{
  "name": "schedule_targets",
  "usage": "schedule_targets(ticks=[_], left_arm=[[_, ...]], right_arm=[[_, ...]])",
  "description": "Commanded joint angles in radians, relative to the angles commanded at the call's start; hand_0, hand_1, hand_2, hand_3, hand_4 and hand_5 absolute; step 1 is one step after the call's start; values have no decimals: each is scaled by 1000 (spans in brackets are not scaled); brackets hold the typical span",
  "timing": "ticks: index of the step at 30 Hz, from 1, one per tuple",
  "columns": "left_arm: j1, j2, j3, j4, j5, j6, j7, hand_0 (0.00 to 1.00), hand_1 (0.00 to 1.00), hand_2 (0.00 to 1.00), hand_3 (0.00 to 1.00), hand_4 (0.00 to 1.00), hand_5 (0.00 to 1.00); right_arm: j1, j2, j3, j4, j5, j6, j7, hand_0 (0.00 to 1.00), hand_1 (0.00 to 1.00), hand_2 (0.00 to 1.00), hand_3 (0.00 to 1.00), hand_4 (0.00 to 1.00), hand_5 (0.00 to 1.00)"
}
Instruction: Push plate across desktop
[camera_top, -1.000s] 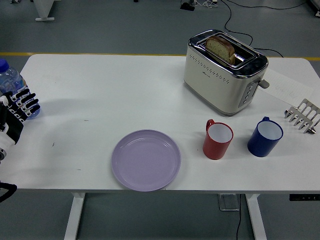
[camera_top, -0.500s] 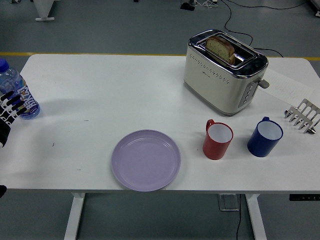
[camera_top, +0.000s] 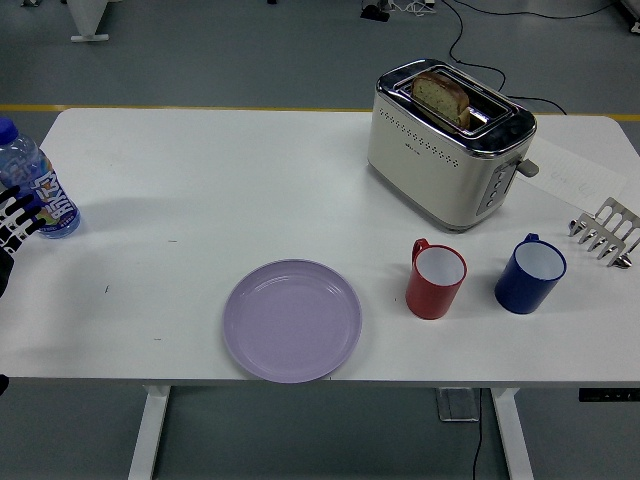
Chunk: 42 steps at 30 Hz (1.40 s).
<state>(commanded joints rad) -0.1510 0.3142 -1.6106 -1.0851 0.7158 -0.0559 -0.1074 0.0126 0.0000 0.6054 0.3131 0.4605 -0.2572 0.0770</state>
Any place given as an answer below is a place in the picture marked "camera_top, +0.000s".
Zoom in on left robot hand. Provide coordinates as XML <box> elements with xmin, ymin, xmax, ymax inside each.
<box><xmin>0</xmin><ymin>185</ymin><xmax>44</xmax><ymax>299</ymax></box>

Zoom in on purple plate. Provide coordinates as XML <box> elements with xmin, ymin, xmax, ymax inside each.
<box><xmin>222</xmin><ymin>258</ymin><xmax>364</xmax><ymax>385</ymax></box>

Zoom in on blue drink bottle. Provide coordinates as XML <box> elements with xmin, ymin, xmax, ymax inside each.
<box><xmin>0</xmin><ymin>117</ymin><xmax>82</xmax><ymax>240</ymax></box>

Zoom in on white furniture foot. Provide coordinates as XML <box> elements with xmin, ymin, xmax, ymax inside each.
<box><xmin>69</xmin><ymin>0</ymin><xmax>110</xmax><ymax>44</ymax></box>

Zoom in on white table leg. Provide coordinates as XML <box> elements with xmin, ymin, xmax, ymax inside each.
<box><xmin>127</xmin><ymin>384</ymin><xmax>174</xmax><ymax>480</ymax></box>
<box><xmin>489</xmin><ymin>387</ymin><xmax>535</xmax><ymax>480</ymax></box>

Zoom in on cream and chrome toaster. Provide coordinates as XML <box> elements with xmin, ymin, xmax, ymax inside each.
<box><xmin>367</xmin><ymin>58</ymin><xmax>541</xmax><ymax>234</ymax></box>

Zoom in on red mug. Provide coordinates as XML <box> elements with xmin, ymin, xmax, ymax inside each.
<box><xmin>404</xmin><ymin>237</ymin><xmax>469</xmax><ymax>320</ymax></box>

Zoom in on bread slice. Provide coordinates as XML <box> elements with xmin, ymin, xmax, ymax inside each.
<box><xmin>410</xmin><ymin>69</ymin><xmax>472</xmax><ymax>129</ymax></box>

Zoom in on blue mug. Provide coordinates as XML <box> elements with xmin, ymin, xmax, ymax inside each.
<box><xmin>494</xmin><ymin>232</ymin><xmax>568</xmax><ymax>315</ymax></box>

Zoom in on white paper sheet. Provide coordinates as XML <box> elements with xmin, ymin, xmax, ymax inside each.
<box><xmin>519</xmin><ymin>137</ymin><xmax>630</xmax><ymax>214</ymax></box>

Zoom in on metal toast rack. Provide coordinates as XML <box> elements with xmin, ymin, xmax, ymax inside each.
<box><xmin>568</xmin><ymin>196</ymin><xmax>640</xmax><ymax>269</ymax></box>

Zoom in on black table control panel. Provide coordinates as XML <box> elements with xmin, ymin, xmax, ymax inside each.
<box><xmin>578</xmin><ymin>387</ymin><xmax>640</xmax><ymax>403</ymax></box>

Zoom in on white equipment base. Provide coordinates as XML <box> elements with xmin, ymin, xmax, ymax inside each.
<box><xmin>619</xmin><ymin>0</ymin><xmax>640</xmax><ymax>35</ymax></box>

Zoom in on white floor cables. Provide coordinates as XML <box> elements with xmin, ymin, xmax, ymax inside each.
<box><xmin>388</xmin><ymin>0</ymin><xmax>437</xmax><ymax>16</ymax></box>

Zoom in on black toaster power cable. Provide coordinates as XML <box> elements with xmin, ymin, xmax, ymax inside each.
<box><xmin>448</xmin><ymin>0</ymin><xmax>569</xmax><ymax>116</ymax></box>

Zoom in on clear plastic bracket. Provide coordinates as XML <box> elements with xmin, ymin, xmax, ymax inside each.
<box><xmin>433</xmin><ymin>387</ymin><xmax>481</xmax><ymax>423</ymax></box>

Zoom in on black cable under table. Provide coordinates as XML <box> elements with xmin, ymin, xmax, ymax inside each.
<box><xmin>469</xmin><ymin>387</ymin><xmax>489</xmax><ymax>480</ymax></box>

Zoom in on black floor cable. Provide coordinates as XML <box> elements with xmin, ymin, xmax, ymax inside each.
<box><xmin>442</xmin><ymin>0</ymin><xmax>624</xmax><ymax>22</ymax></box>

